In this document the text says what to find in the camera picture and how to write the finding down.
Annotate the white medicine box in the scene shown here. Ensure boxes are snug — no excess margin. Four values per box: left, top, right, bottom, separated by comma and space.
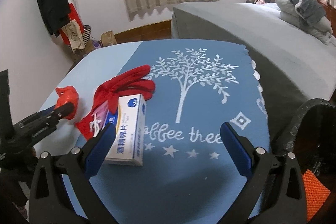
105, 94, 146, 166

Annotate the folded grey duvet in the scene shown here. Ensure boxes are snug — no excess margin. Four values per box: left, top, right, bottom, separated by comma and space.
275, 0, 335, 46

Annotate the blue tree-print tablecloth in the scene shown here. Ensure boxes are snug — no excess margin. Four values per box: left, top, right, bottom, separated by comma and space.
34, 39, 271, 224

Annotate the beige tote bag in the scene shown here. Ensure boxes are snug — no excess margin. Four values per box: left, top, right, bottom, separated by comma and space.
61, 19, 85, 53

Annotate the pink drawstring pouch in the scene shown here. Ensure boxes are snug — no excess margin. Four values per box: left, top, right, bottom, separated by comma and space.
89, 101, 109, 137

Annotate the dark grey blanket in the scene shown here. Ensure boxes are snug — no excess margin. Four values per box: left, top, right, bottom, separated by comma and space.
289, 0, 326, 27

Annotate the brown paper bag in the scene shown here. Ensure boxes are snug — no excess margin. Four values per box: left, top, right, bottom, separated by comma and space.
101, 31, 117, 47

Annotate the red glove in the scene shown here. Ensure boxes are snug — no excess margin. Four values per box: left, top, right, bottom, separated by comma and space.
75, 65, 155, 140

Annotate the red plastic bag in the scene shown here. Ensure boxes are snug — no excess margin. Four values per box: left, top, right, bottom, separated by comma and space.
55, 86, 79, 120

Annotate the black lined trash bin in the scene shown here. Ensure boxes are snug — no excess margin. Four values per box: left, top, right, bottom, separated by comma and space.
271, 99, 335, 223

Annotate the red hanging bag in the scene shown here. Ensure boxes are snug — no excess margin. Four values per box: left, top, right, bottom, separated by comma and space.
59, 3, 85, 51

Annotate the striped basket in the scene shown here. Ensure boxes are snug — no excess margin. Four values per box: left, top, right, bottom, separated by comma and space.
82, 25, 92, 44

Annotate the orange foam net sleeve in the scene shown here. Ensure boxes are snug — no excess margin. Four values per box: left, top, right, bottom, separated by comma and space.
302, 170, 330, 221

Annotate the black hanging jacket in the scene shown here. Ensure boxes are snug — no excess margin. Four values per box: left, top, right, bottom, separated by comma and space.
37, 0, 71, 37

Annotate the bed with grey sheet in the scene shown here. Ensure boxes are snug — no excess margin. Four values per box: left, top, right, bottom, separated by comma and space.
171, 2, 335, 138

